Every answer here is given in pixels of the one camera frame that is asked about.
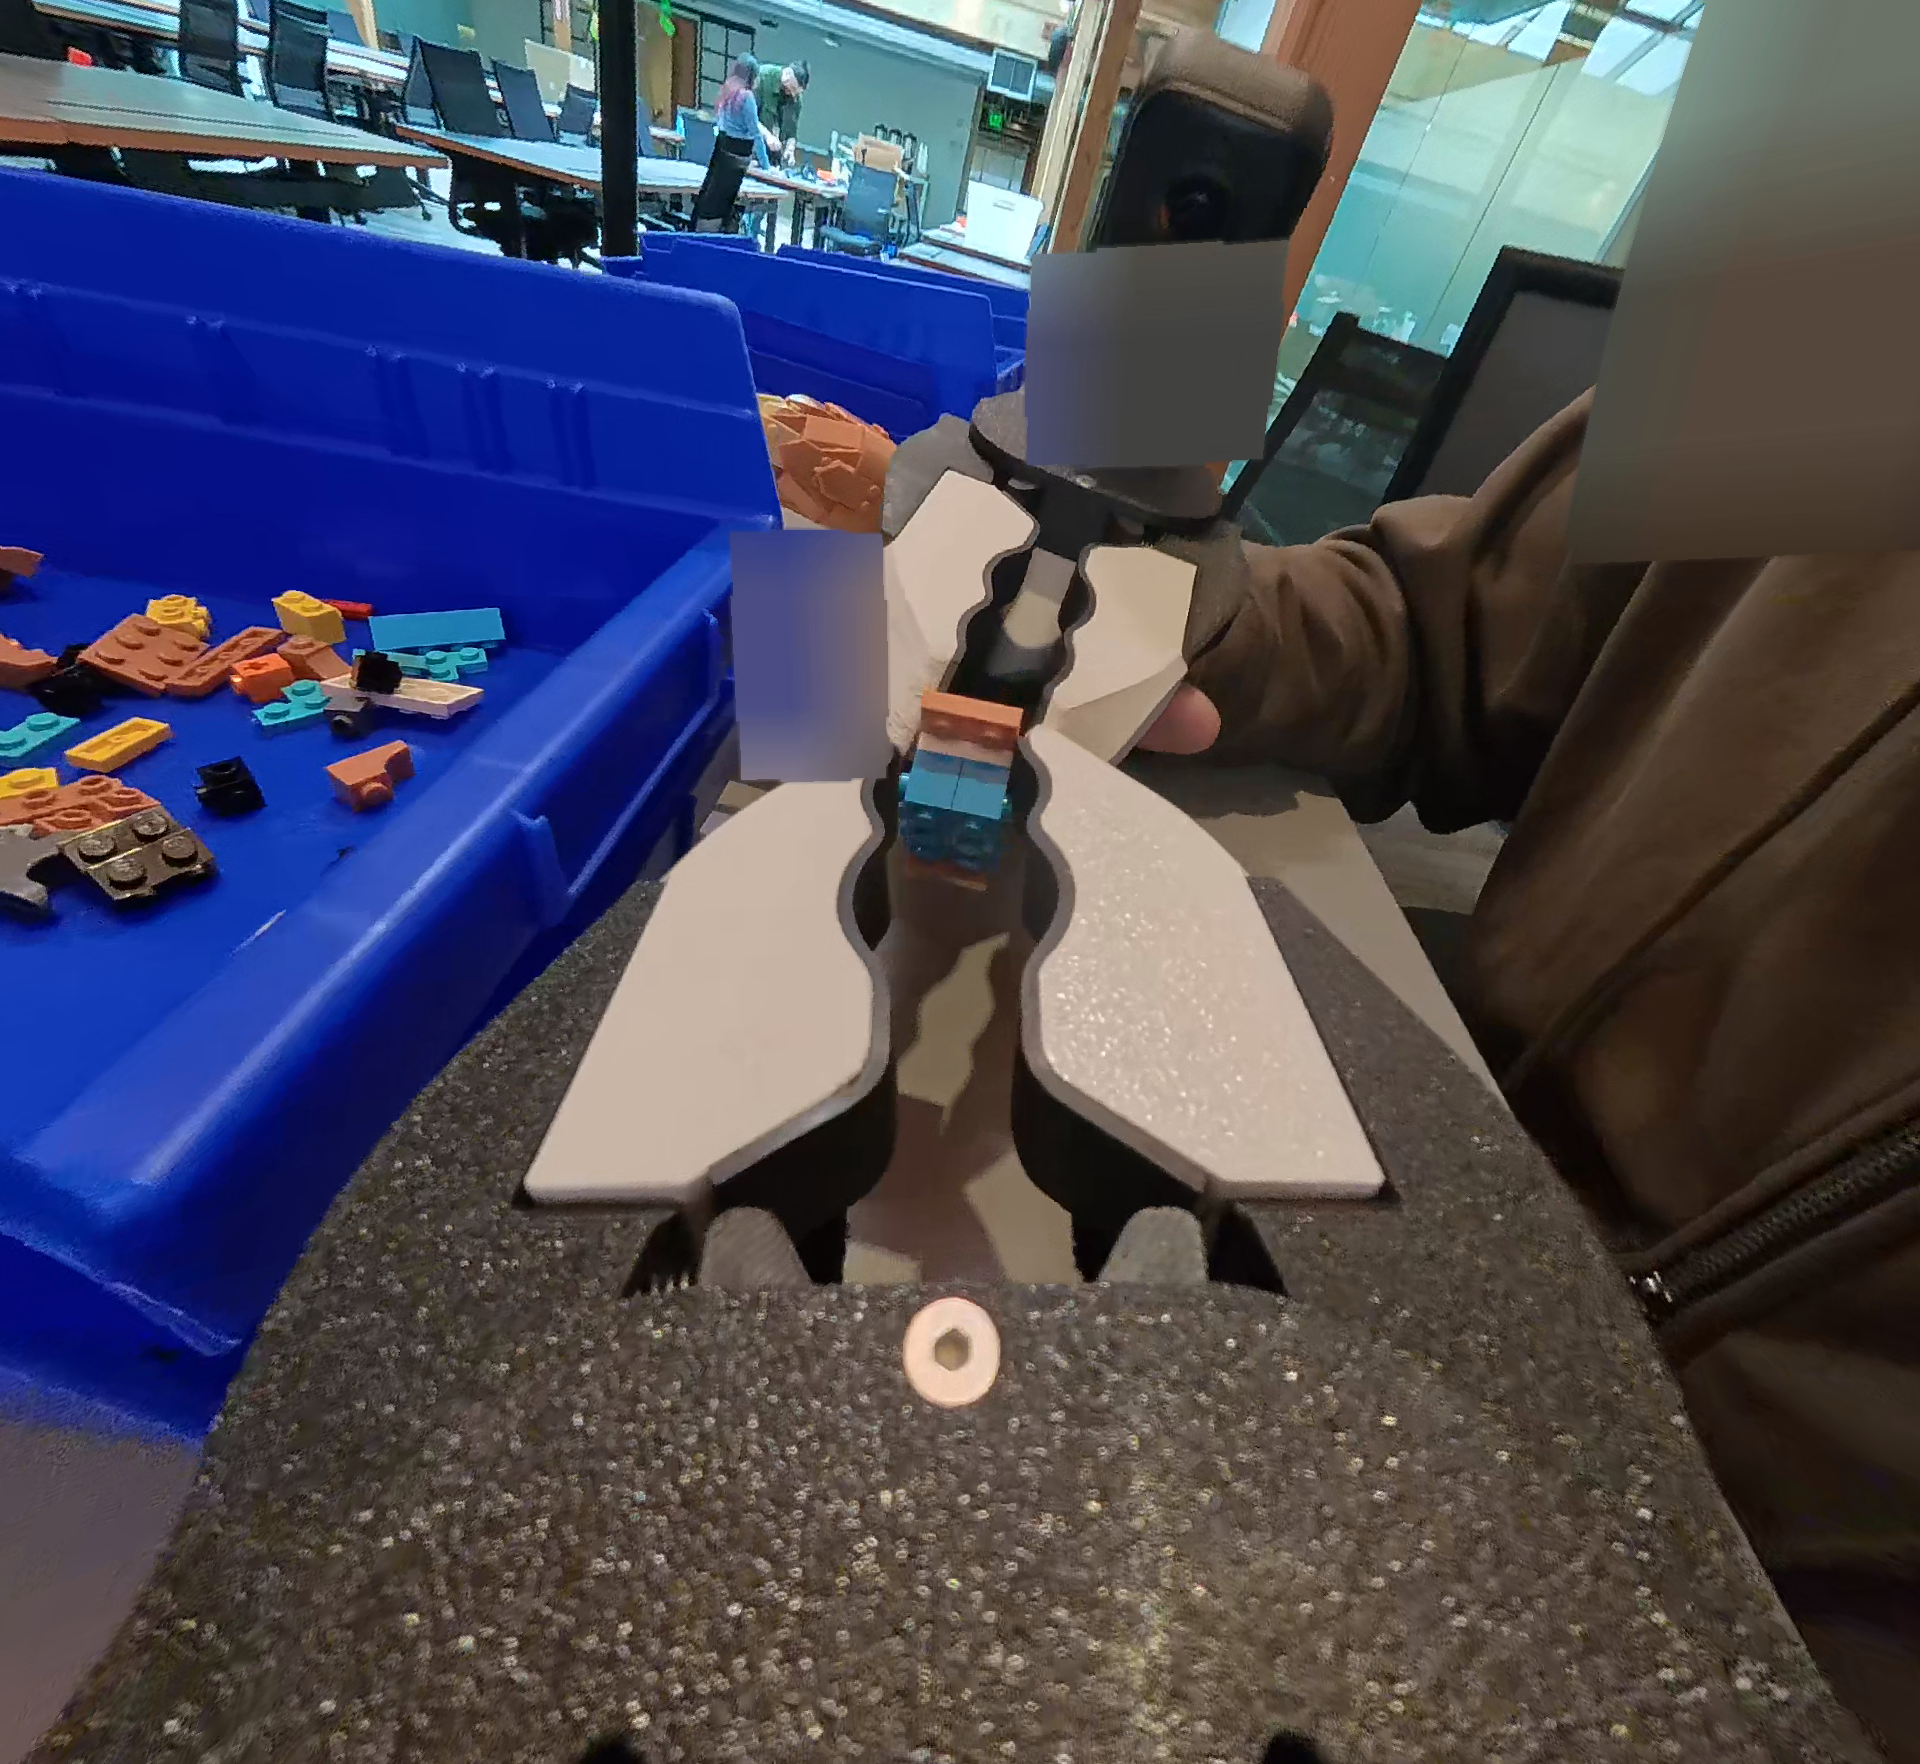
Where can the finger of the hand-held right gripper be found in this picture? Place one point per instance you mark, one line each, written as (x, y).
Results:
(1134, 638)
(944, 549)

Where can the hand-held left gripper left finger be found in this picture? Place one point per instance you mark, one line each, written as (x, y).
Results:
(735, 1014)

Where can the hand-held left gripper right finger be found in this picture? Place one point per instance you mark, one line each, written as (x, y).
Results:
(1184, 1030)

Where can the blue and brown brick assembly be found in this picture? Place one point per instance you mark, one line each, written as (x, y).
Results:
(961, 790)

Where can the blue plastic bin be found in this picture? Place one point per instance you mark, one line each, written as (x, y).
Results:
(302, 417)

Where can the pile of toy bricks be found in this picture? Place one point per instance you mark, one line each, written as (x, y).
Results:
(151, 662)

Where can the person's right forearm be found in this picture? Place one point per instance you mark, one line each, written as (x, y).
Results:
(1351, 652)

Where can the brown brick-built toy animal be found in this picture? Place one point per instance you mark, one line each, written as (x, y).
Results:
(825, 468)

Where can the black framed dark panel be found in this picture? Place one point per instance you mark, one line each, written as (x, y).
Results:
(1351, 429)

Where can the stack of nested blue bins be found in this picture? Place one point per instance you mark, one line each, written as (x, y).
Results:
(841, 325)

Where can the black framed monitor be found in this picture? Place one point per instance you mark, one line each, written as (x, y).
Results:
(1529, 369)

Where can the person's brown jacket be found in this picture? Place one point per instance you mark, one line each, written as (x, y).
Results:
(1724, 970)

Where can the black stand pole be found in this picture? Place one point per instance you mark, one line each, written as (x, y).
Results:
(618, 56)

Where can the row of black office chairs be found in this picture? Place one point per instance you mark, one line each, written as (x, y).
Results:
(451, 93)

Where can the wooden support post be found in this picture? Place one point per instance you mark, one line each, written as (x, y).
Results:
(1359, 25)

